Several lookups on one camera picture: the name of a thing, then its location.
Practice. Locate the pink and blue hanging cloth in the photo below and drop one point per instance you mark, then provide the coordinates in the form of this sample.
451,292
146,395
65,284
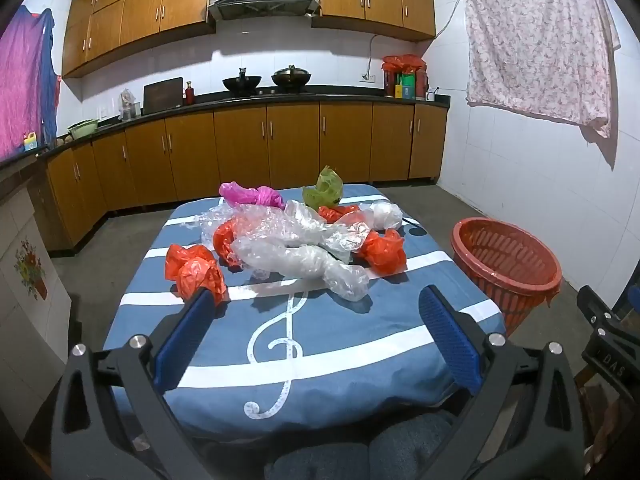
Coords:
25,85

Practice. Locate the flower picture tile panel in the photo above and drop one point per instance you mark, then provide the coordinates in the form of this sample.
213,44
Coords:
30,270

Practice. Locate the green box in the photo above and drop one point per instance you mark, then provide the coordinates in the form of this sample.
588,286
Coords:
407,87

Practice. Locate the red bottle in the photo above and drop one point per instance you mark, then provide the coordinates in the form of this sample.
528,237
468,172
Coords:
190,95

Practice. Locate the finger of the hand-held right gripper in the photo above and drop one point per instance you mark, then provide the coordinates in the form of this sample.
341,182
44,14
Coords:
595,305

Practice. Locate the red plastic basket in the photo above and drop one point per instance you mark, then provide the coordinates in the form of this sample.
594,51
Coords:
510,270

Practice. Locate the floral hanging cloth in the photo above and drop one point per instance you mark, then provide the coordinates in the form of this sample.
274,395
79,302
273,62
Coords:
535,40

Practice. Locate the green basin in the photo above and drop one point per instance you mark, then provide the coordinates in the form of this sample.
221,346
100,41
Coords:
84,129

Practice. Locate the magenta plastic bag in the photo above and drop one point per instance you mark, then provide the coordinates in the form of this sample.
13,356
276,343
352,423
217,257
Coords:
250,194

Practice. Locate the black lidded wok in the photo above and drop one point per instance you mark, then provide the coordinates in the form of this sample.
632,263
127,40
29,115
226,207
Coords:
291,80

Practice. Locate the glass jar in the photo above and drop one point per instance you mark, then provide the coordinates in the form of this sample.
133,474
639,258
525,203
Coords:
129,107

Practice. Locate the brown cutting board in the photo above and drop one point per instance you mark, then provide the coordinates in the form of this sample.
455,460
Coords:
163,96

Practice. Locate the wooden lower cabinets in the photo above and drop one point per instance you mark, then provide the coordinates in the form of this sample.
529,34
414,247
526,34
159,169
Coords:
240,150

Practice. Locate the light green plastic bag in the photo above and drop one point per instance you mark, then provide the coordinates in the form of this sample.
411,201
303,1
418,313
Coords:
325,190

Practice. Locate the clear plastic bag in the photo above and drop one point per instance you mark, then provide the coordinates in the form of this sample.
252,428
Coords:
205,222
300,262
290,222

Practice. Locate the yellow bottle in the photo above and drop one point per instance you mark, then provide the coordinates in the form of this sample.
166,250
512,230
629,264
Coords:
31,142

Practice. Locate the red plastic covered canisters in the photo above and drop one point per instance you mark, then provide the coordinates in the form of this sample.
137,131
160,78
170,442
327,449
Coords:
390,67

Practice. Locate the blue striped music-note tablecloth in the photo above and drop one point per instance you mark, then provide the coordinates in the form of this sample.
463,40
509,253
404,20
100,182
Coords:
350,350

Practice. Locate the black countertop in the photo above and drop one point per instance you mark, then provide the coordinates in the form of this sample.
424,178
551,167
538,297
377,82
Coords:
300,98

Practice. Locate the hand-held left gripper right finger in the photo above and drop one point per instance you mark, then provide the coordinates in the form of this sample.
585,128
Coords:
450,340

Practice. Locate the white cup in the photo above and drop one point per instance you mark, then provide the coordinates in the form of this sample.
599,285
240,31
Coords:
431,96

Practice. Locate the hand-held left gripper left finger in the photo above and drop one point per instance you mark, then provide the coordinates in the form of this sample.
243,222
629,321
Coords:
182,340

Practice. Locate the white plastic bag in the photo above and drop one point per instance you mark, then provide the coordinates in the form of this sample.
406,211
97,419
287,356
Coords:
386,215

